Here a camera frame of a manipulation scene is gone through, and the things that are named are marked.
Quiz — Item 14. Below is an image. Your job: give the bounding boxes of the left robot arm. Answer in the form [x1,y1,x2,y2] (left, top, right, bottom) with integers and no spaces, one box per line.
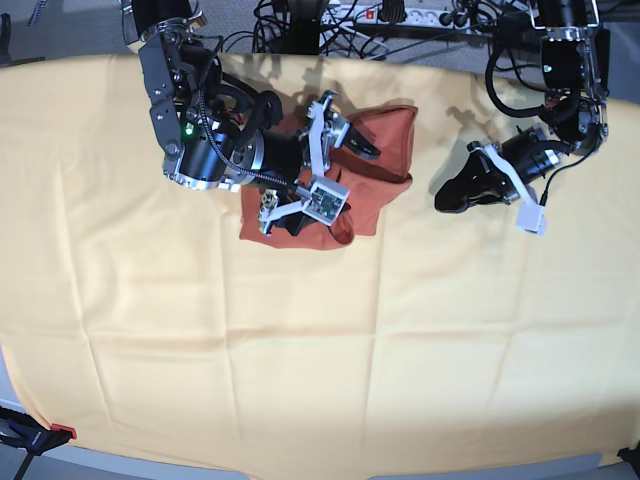
[434,1,610,217]

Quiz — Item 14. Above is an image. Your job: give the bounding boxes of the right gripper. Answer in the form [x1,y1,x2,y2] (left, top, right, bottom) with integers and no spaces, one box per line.
[249,112,380,237]

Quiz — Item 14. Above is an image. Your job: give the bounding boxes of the yellow table cloth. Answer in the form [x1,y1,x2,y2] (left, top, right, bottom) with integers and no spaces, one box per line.
[1,55,639,479]

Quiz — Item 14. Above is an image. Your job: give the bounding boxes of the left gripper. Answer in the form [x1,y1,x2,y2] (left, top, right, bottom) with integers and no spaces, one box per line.
[434,124,568,214]

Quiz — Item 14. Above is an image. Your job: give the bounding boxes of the orange T-shirt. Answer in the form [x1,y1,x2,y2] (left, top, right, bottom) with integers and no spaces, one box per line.
[239,105,418,250]

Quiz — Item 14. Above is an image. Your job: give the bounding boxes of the black clamp corner right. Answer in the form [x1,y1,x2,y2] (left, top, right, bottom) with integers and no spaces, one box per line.
[617,444,640,478]

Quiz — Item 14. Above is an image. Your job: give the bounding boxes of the white power strip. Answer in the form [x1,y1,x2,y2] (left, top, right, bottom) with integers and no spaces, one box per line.
[321,2,472,31]

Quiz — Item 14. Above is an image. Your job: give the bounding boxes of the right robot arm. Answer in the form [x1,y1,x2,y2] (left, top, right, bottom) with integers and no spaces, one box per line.
[121,1,380,236]

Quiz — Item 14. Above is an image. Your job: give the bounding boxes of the black tangled cables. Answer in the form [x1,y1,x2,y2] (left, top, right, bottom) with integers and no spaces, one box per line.
[219,0,501,64]

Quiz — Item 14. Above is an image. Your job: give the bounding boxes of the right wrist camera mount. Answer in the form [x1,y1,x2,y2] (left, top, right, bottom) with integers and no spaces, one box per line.
[257,90,351,236]

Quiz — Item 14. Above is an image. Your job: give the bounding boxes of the black table leg post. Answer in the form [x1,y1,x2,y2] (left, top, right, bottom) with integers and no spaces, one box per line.
[284,0,325,56]

